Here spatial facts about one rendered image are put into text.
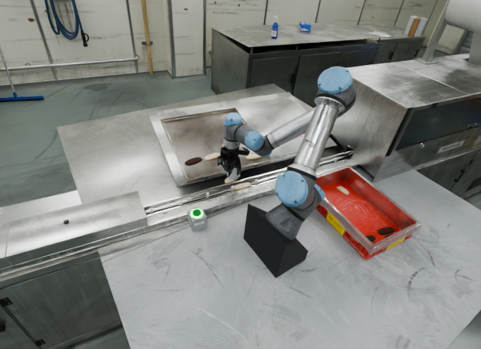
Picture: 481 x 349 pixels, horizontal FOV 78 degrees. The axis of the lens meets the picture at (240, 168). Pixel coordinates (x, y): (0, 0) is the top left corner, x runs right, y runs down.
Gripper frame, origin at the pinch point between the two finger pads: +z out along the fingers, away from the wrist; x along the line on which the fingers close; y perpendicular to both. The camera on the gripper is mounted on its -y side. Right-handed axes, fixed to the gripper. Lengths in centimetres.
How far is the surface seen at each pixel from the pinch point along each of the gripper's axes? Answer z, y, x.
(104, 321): 71, 75, -13
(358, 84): -34, -80, 15
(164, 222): 7.4, 38.8, -2.2
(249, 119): -1, -46, -33
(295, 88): 46, -204, -107
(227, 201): 7.1, 8.8, 6.3
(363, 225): 11, -34, 59
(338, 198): 11, -42, 40
